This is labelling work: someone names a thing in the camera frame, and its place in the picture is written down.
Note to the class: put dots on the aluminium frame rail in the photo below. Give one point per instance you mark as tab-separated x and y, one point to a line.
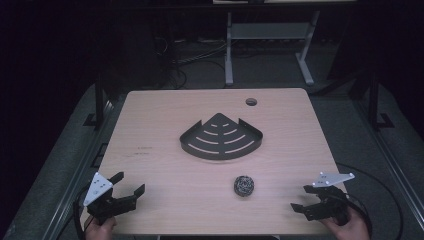
390	160
80	173

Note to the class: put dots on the person's left hand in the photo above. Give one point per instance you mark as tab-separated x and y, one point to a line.
100	230

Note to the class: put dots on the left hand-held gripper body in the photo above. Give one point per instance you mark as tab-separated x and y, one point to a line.
106	205

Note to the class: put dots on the steel wool scrubber ball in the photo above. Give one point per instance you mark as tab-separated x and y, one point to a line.
244	185

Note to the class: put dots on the black frame post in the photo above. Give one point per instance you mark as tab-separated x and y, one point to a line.
99	100
374	100

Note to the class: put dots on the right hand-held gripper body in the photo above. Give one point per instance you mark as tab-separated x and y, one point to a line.
328	201

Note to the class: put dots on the black metal corner shelf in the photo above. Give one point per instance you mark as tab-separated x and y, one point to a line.
221	138

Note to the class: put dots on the person's right hand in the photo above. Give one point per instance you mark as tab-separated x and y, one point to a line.
348	230

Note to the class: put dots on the grey metal stand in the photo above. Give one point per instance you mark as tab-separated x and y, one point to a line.
268	31

